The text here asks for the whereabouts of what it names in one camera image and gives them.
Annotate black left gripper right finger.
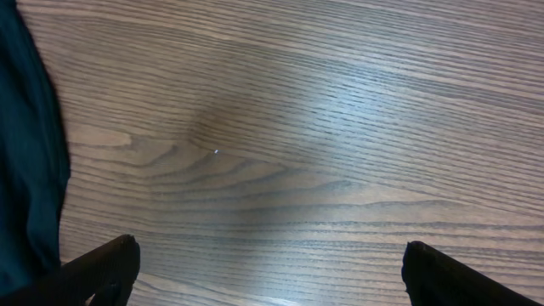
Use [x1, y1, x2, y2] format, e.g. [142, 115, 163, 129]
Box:
[401, 241, 541, 306]

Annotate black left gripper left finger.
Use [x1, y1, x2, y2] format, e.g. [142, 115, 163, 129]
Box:
[1, 235, 140, 306]

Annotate black garment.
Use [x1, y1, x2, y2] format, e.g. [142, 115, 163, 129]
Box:
[1, 0, 71, 295]

